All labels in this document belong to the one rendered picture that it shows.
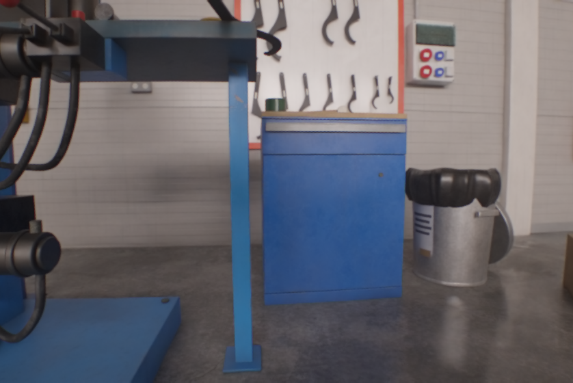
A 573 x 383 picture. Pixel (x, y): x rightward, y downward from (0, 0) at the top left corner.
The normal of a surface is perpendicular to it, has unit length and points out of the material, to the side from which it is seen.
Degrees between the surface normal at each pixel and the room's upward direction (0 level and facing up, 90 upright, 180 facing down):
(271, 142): 90
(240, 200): 90
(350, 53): 90
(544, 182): 90
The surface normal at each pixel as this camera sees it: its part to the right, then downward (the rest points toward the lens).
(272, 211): 0.10, 0.08
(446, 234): -0.59, 0.12
